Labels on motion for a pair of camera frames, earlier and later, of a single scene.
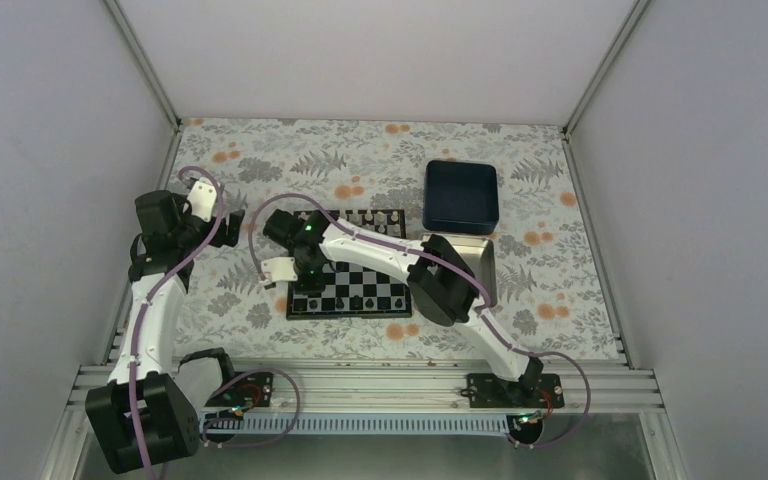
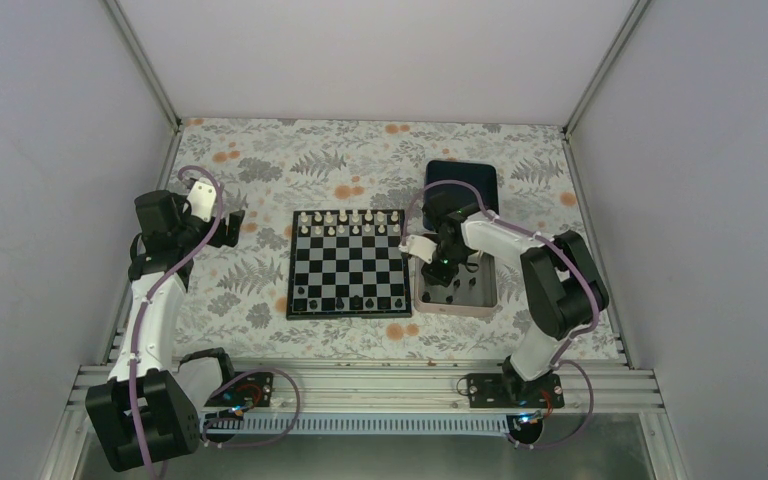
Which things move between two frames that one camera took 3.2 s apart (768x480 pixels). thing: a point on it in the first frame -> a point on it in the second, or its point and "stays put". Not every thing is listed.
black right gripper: x=316 y=285 -> x=440 y=278
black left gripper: x=230 y=238 stays put
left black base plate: x=255 y=391 stays put
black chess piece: x=356 y=303 stays put
